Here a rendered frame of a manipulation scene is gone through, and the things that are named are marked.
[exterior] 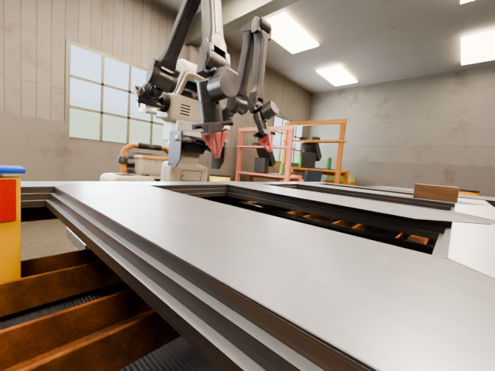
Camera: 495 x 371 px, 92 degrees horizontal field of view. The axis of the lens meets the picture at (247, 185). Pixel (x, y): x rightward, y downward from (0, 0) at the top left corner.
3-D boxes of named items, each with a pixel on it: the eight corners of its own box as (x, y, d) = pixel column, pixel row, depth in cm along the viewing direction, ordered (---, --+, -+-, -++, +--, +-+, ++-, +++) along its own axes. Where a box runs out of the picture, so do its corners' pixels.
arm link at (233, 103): (253, 28, 126) (241, 18, 118) (274, 23, 117) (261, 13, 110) (238, 113, 134) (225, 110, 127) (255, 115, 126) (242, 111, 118)
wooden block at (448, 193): (455, 201, 82) (457, 187, 81) (457, 202, 77) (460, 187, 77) (413, 196, 89) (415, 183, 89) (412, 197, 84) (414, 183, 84)
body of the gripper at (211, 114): (234, 126, 68) (231, 99, 66) (206, 129, 61) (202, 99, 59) (219, 129, 72) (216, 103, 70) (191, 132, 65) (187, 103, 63)
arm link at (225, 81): (225, 68, 68) (199, 53, 63) (252, 57, 60) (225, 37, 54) (216, 109, 68) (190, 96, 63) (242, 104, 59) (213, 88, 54)
